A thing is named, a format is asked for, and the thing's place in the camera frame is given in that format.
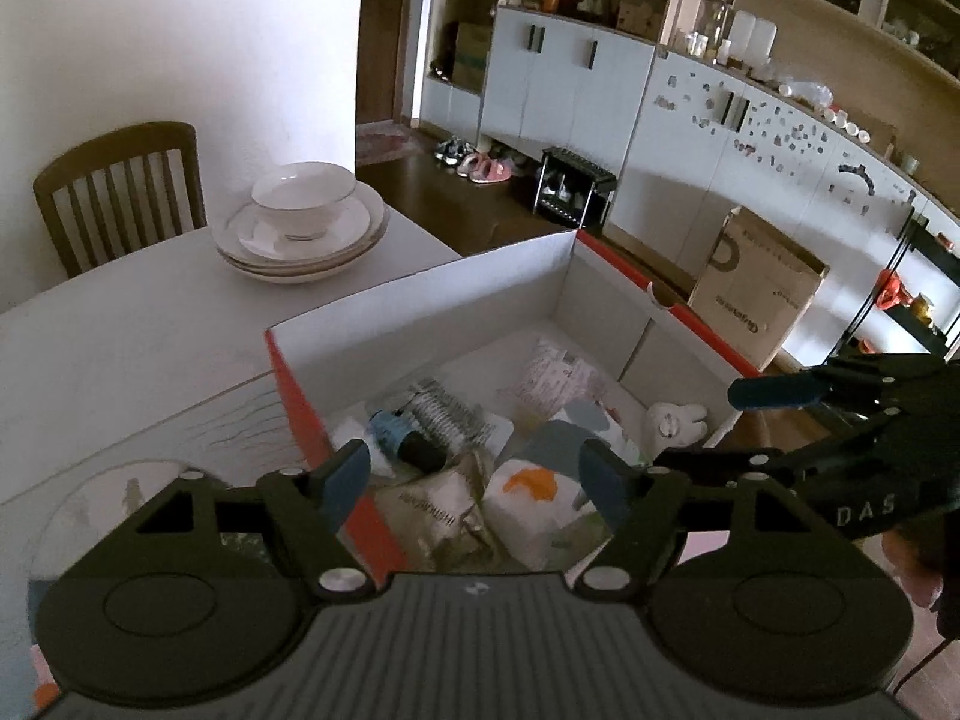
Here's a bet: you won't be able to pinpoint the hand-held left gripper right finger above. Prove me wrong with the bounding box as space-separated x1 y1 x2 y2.
581 439 841 601

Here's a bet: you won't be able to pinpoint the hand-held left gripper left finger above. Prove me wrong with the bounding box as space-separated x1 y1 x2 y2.
97 441 371 601

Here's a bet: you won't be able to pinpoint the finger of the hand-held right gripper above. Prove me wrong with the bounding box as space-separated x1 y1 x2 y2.
729 356 950 410
652 409 960 541

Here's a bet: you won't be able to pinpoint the silver snack bag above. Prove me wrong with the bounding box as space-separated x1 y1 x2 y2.
373 456 497 565

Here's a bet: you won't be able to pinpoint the red cardboard box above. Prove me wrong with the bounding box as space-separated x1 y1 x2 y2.
264 229 766 586

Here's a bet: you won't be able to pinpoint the white desktop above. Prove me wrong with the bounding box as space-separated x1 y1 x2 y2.
0 199 462 691

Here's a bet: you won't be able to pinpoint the person's right hand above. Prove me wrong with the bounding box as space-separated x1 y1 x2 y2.
883 529 947 614

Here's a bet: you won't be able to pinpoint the grey-blue packet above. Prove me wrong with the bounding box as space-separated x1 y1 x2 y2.
525 397 640 467

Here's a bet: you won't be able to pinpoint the black and blue cylinder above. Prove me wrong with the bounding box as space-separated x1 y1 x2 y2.
367 409 448 475

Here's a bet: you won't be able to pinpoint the white packet with orange print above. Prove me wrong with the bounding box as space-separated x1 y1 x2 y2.
484 457 602 572

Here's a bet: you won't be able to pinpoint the white tooth-shaped toy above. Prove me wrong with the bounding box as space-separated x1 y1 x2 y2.
645 401 710 460

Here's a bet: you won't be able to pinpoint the brown cardboard box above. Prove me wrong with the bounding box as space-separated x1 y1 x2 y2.
688 206 832 370

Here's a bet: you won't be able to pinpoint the clear striped packet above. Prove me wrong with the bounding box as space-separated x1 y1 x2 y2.
409 379 512 460

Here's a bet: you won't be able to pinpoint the white plate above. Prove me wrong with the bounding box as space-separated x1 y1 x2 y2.
217 232 385 286
214 184 391 265

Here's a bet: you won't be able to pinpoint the black metal shelf rack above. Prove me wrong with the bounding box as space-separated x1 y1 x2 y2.
855 214 960 361

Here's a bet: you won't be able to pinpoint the white bowl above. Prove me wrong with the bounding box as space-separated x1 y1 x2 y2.
250 161 358 242

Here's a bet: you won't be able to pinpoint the black shoe rack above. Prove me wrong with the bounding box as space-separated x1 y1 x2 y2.
534 146 618 230

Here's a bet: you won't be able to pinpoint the pink shoes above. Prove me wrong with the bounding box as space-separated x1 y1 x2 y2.
456 151 515 185

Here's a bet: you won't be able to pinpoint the door mat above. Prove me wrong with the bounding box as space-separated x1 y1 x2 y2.
355 124 422 166

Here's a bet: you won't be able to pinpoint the white plastic container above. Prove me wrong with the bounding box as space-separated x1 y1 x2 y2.
727 11 778 70

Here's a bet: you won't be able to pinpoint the glass jar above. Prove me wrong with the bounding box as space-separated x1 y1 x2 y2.
701 0 737 58

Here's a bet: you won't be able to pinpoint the brown wooden chair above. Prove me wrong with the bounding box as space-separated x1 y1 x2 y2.
33 121 209 278

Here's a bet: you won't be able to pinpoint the brown door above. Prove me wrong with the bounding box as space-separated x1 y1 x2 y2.
355 0 437 130

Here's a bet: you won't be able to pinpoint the small cardboard box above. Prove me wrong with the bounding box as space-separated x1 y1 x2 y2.
450 22 490 92

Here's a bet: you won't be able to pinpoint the white wall cabinet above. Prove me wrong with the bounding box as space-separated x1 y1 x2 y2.
416 0 960 361

